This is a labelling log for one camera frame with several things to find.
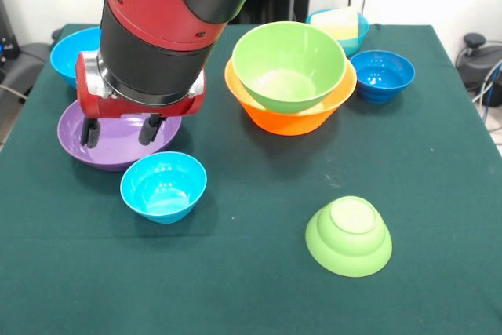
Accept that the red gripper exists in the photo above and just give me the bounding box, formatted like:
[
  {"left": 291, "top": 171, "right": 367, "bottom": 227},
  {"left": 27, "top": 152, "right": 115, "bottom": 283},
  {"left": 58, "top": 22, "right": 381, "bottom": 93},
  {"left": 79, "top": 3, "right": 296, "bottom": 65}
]
[{"left": 75, "top": 51, "right": 206, "bottom": 150}]

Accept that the large orange bowl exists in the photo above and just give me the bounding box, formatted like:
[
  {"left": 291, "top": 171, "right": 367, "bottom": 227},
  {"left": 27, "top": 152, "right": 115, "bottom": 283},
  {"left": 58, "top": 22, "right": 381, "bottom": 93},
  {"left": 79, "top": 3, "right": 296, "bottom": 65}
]
[{"left": 224, "top": 56, "right": 358, "bottom": 137}]

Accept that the large green bowl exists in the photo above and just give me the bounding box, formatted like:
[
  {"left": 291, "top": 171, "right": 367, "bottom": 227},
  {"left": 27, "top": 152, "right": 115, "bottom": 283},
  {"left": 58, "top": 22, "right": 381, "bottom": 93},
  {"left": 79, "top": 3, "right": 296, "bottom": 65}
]
[{"left": 231, "top": 20, "right": 348, "bottom": 115}]

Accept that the yellow cup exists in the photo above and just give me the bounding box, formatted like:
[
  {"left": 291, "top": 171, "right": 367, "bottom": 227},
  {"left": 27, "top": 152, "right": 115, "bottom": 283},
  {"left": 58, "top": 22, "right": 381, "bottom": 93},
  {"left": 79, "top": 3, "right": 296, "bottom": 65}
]
[{"left": 311, "top": 7, "right": 360, "bottom": 40}]

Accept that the small green bowl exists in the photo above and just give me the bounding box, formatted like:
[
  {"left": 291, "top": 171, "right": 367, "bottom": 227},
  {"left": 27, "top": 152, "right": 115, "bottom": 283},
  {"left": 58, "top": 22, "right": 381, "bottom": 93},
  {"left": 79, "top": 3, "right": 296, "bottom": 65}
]
[{"left": 305, "top": 195, "right": 393, "bottom": 278}]

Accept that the translucent blue ridged bowl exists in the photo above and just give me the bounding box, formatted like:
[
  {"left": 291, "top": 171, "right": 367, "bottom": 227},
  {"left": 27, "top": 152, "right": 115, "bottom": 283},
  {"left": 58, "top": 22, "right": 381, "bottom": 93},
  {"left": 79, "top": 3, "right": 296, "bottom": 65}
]
[{"left": 305, "top": 8, "right": 370, "bottom": 57}]

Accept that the small dark blue bowl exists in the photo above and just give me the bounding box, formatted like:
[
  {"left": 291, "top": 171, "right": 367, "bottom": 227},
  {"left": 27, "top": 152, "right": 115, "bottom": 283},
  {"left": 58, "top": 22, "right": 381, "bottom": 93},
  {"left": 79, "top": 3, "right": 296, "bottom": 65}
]
[{"left": 349, "top": 49, "right": 416, "bottom": 104}]

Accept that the purple bowl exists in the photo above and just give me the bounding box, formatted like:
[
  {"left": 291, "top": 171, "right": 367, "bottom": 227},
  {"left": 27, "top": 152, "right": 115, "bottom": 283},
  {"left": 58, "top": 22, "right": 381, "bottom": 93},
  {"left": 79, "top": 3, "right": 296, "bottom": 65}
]
[{"left": 56, "top": 99, "right": 183, "bottom": 173}]

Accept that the small light blue bowl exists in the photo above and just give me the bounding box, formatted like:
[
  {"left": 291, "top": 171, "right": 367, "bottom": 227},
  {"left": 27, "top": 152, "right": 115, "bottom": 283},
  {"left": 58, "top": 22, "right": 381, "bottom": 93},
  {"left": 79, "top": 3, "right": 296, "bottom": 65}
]
[{"left": 119, "top": 151, "right": 208, "bottom": 225}]

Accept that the large blue bowl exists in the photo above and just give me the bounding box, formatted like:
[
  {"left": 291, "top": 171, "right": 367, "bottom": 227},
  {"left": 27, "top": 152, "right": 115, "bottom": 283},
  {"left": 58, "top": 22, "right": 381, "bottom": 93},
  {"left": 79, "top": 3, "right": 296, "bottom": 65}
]
[{"left": 49, "top": 27, "right": 103, "bottom": 89}]

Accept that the dark grey seat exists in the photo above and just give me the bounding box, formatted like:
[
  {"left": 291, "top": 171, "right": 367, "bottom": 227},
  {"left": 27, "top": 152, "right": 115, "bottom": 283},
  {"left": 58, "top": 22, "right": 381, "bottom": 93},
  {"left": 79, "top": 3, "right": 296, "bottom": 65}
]
[{"left": 0, "top": 42, "right": 54, "bottom": 116}]

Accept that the black electronic device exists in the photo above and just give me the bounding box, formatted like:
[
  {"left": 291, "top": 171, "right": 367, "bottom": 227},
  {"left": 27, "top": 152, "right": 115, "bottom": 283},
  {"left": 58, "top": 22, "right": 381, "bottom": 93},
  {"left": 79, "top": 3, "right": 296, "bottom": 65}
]
[{"left": 0, "top": 0, "right": 21, "bottom": 62}]

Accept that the dark green tablecloth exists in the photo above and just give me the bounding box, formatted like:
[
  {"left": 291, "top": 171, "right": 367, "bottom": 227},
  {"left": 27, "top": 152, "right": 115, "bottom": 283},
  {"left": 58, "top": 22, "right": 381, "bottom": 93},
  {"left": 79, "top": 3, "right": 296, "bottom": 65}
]
[{"left": 0, "top": 23, "right": 502, "bottom": 335}]

